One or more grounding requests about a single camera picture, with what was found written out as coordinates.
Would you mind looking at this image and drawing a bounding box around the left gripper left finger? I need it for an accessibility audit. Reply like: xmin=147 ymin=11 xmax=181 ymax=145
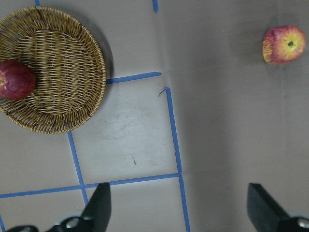
xmin=49 ymin=183 xmax=112 ymax=232

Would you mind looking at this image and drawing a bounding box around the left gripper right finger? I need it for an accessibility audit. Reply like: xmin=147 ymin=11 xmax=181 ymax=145
xmin=247 ymin=183 xmax=309 ymax=232

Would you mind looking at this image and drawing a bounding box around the red yellow apple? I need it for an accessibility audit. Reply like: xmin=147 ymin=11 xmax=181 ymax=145
xmin=262 ymin=25 xmax=306 ymax=65

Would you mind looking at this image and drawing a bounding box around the wicker basket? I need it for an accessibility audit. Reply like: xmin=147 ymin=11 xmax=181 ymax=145
xmin=0 ymin=6 xmax=107 ymax=134

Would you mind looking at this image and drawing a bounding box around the dark red apple in basket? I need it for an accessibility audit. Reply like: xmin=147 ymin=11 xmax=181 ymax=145
xmin=0 ymin=60 xmax=36 ymax=100

